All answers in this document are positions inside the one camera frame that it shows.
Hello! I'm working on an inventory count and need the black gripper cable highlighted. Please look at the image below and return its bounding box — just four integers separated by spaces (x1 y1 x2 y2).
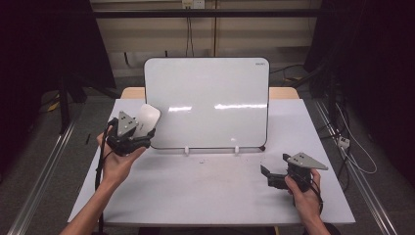
293 174 325 215
94 118 114 235

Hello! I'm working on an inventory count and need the black floor cable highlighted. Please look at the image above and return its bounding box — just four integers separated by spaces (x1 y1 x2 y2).
269 64 306 75

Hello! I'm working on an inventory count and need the white power strip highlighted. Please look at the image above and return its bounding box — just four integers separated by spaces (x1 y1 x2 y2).
337 136 351 150

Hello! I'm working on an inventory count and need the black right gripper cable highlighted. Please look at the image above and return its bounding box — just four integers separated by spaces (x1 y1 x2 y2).
293 174 325 215

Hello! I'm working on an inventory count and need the person's right hand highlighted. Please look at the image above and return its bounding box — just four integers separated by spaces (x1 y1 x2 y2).
284 168 323 225

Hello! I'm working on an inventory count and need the white wall socket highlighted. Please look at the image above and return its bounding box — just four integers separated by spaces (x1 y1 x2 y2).
181 0 207 10

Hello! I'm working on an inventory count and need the black curtain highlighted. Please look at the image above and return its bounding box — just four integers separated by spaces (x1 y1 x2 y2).
0 0 117 174
303 0 415 189

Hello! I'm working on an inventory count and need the black hanging cable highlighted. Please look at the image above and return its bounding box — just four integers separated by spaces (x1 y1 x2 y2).
185 16 195 58

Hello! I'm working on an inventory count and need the aluminium floor rail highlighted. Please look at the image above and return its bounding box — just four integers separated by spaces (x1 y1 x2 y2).
313 99 399 235
7 118 81 235

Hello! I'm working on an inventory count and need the thin wooden vertical pole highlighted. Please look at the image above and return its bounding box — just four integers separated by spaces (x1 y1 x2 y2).
212 0 218 58

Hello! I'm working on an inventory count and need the white desktop whiteboard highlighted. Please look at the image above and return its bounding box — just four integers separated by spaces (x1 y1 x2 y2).
144 57 271 152

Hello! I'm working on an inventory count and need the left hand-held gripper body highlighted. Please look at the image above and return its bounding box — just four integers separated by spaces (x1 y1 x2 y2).
107 111 153 157

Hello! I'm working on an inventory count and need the person's left hand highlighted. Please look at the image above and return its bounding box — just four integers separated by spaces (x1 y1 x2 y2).
96 126 147 191

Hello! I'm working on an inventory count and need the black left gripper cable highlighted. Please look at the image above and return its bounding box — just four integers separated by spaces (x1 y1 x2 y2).
94 118 114 235

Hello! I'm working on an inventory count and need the white floor cable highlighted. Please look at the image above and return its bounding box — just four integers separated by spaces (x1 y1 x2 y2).
336 103 378 175

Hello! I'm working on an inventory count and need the black metal stand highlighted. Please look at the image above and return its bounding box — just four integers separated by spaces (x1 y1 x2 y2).
58 72 72 135

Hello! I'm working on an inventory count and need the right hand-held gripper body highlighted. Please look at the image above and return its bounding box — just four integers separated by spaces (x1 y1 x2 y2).
267 152 329 193

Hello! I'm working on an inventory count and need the white rounded whiteboard eraser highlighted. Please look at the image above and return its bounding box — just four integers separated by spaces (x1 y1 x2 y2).
134 103 161 139

